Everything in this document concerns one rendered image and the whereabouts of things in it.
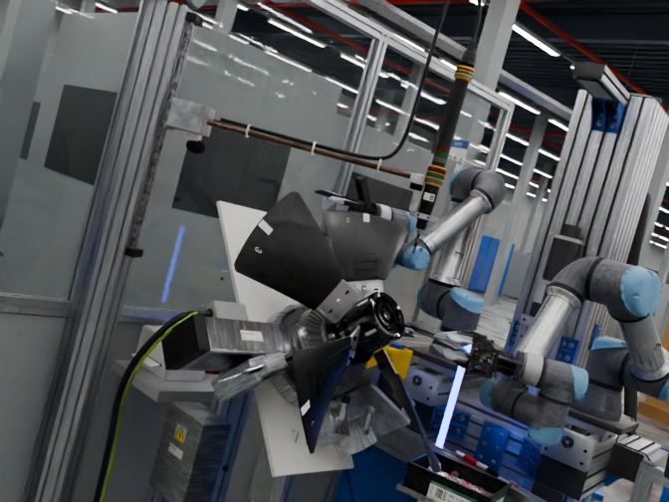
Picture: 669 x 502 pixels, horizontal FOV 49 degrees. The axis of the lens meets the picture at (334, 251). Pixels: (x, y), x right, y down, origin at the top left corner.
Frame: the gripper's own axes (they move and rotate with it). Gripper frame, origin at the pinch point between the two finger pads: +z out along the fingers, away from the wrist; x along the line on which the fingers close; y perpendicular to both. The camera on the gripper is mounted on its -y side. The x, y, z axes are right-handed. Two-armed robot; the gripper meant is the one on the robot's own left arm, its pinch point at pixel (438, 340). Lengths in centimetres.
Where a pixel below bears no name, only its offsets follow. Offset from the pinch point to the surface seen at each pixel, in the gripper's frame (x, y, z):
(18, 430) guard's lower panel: 53, 7, 98
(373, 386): 13.5, 7.3, 11.8
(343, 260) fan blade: -12.5, -0.7, 27.2
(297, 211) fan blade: -23.5, 18.9, 37.9
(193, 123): -36, 2, 71
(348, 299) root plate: -6.8, 14.2, 22.4
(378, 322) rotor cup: -4.8, 18.5, 14.4
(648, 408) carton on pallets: 187, -725, -299
